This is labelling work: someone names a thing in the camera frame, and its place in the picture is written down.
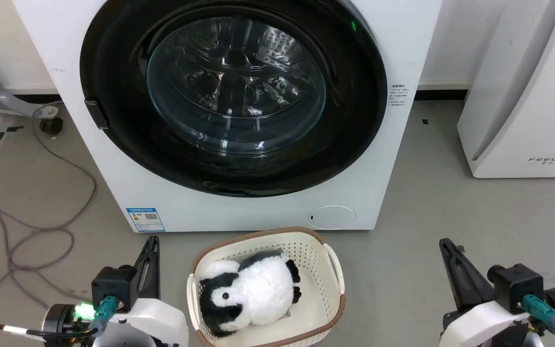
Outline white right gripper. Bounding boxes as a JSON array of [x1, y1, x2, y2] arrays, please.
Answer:
[[439, 238, 531, 347]]

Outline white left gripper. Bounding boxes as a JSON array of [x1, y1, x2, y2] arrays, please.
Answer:
[[93, 236, 189, 347]]

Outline white front-load washing machine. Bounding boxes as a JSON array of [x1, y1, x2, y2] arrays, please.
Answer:
[[12, 0, 443, 233]]

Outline black round washer door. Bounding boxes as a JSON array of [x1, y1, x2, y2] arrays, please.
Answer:
[[79, 0, 388, 198]]

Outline blue energy label sticker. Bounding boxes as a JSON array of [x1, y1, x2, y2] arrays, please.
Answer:
[[126, 207, 166, 233]]

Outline black and white plush penguin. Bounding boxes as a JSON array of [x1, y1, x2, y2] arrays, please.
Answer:
[[198, 248, 302, 337]]

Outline cream perforated laundry basket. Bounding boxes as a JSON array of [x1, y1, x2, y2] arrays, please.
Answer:
[[186, 227, 346, 347]]

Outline black caster wheel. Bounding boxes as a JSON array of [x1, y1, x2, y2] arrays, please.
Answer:
[[40, 117, 64, 136]]

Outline white Feelbird appliance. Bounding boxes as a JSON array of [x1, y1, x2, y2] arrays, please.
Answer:
[[457, 0, 555, 179]]

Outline left teal-plug camera cable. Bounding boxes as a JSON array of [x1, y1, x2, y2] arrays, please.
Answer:
[[0, 295, 119, 345]]

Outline teal-plug camera cable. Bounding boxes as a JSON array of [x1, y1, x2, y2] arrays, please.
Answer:
[[0, 295, 119, 345], [522, 294, 555, 347]]

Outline grey floor cable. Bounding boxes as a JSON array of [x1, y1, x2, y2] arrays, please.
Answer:
[[0, 101, 98, 322]]

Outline right teal-plug camera cable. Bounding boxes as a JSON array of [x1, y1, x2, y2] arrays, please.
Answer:
[[522, 294, 555, 347]]

